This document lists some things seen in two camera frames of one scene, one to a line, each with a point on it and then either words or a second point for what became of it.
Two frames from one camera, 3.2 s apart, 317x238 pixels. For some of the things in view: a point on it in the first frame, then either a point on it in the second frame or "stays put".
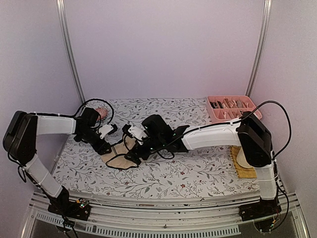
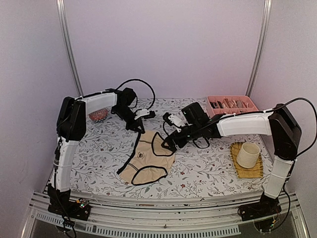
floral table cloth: [205, 172] stays put
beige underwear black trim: [115, 158] to [150, 161]
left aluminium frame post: [68, 47] stays put
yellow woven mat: [242, 172] stays put
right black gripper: [132, 152] to [181, 143]
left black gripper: [101, 148] to [134, 126]
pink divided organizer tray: [226, 108] stays put
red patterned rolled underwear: [103, 111] stays put
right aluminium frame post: [263, 36] stays put
